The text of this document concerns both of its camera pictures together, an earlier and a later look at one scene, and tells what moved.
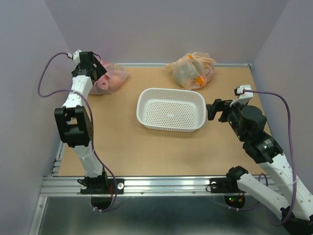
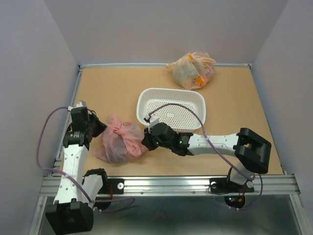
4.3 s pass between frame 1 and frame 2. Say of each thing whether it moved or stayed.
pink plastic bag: moved
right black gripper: moved
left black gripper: moved
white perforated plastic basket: stayed
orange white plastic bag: stayed
